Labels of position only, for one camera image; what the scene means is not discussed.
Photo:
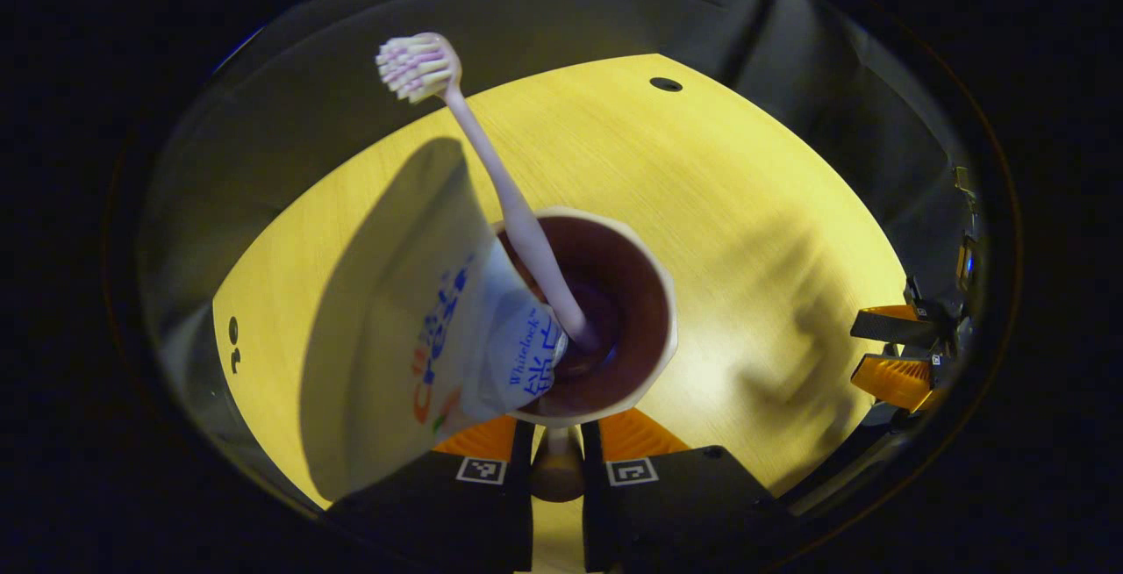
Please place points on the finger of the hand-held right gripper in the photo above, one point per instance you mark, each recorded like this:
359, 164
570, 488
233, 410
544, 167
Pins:
886, 326
895, 378

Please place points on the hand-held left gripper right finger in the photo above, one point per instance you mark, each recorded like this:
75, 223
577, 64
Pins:
592, 513

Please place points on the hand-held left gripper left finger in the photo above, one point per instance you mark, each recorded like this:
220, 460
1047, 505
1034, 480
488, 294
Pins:
522, 513

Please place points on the beige cup with pink inside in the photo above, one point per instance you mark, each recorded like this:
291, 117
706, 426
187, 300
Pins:
640, 311

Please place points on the white toothpaste tube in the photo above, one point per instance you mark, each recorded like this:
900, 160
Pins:
395, 311

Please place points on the pale pink toothbrush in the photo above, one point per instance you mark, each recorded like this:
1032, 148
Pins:
518, 214

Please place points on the black backdrop cloth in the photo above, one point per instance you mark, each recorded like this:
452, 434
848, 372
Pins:
307, 74

